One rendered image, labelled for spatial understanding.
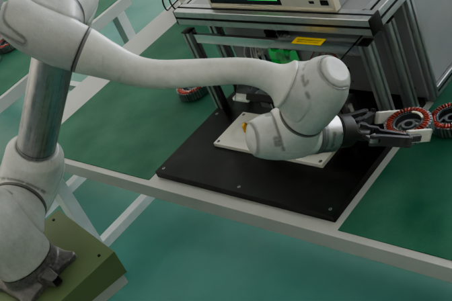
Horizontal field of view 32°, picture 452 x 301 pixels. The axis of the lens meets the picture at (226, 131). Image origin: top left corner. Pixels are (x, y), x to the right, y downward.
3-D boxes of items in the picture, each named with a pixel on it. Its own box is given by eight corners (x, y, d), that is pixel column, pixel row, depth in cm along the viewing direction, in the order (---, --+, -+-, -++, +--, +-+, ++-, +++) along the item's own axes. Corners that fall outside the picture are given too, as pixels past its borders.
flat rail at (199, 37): (368, 56, 193) (365, 46, 192) (191, 42, 235) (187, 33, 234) (370, 54, 194) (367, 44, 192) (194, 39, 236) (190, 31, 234)
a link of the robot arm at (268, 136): (310, 166, 175) (336, 135, 165) (247, 173, 169) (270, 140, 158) (294, 125, 180) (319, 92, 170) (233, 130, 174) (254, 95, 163)
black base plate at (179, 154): (335, 222, 191) (332, 216, 189) (157, 177, 234) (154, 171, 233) (426, 103, 214) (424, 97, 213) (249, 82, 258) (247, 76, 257)
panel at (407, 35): (427, 98, 213) (400, 2, 197) (245, 76, 257) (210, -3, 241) (429, 95, 213) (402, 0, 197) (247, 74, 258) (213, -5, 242)
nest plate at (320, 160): (323, 168, 205) (321, 164, 204) (278, 159, 215) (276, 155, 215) (352, 132, 213) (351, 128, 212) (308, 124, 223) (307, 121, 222)
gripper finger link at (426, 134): (405, 130, 178) (407, 131, 177) (430, 127, 181) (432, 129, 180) (403, 142, 179) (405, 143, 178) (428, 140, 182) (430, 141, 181)
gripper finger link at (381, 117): (375, 124, 188) (373, 123, 188) (399, 122, 191) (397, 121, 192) (377, 112, 187) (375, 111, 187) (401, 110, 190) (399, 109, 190)
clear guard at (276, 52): (309, 121, 182) (302, 101, 178) (233, 109, 198) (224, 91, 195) (380, 41, 198) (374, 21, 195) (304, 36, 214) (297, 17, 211)
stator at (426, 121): (406, 154, 180) (402, 142, 178) (378, 135, 190) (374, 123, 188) (444, 129, 183) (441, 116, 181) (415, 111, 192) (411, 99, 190)
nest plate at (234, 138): (253, 154, 222) (251, 150, 221) (214, 146, 232) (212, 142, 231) (282, 120, 229) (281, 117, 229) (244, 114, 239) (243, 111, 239)
